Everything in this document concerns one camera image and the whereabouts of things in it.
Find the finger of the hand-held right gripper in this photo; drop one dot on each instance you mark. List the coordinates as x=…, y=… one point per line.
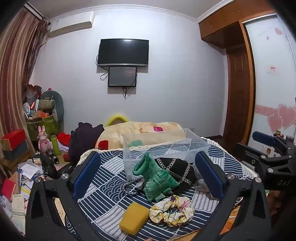
x=252, y=160
x=263, y=138

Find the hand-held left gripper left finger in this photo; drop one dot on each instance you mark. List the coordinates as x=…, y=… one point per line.
x=86, y=176

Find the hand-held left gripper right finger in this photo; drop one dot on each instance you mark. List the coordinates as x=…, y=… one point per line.
x=209, y=176

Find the grey sheer scrunchie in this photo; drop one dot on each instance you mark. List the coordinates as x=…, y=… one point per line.
x=201, y=183

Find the clear plastic storage box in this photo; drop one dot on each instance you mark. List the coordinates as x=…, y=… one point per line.
x=166, y=148

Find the green knitted pouch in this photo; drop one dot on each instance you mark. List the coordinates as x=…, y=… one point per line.
x=157, y=176

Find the floral fabric scrunchie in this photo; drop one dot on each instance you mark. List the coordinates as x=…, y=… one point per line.
x=171, y=212

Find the yellow sponge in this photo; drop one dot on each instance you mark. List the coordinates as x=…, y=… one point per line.
x=134, y=217

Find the person's right hand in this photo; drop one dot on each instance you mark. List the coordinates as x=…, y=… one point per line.
x=276, y=201

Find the blue and white patterned bedspread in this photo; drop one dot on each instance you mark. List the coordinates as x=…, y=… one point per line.
x=108, y=185

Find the pink heart stickers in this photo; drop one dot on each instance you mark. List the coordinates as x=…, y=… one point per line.
x=285, y=114

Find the dark purple garment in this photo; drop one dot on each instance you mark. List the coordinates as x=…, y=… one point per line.
x=83, y=141

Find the black flashlight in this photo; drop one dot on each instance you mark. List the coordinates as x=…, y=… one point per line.
x=52, y=156

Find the red cloth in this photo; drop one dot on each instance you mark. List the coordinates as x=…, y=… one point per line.
x=63, y=139

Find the green bottle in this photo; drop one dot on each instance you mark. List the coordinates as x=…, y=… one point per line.
x=55, y=144

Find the brown wooden door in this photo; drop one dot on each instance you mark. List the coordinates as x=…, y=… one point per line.
x=238, y=92

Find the pink rabbit figure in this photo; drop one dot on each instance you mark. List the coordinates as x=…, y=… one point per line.
x=44, y=142

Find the green storage bin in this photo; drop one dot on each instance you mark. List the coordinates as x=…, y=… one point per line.
x=46, y=127

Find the pile of papers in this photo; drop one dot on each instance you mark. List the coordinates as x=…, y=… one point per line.
x=20, y=180

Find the small red and white label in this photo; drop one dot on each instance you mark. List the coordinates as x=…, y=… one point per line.
x=272, y=69

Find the peach printed blanket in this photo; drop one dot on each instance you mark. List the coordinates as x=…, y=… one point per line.
x=138, y=129

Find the grey box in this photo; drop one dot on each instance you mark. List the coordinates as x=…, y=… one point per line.
x=17, y=151

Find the red box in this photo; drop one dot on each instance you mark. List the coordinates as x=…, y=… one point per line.
x=12, y=139

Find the white sliding wardrobe door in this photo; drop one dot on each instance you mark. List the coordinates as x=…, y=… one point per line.
x=270, y=46

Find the small black monitor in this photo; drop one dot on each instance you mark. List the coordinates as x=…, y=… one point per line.
x=122, y=77

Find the wooden overhead cabinet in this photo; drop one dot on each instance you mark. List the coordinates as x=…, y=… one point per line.
x=222, y=25

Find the striped brown curtain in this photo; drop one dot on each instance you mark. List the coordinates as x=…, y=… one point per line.
x=16, y=69

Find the white air conditioner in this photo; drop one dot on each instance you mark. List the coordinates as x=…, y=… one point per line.
x=71, y=23

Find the wall-mounted black television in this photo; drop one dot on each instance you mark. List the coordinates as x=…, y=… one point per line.
x=123, y=52

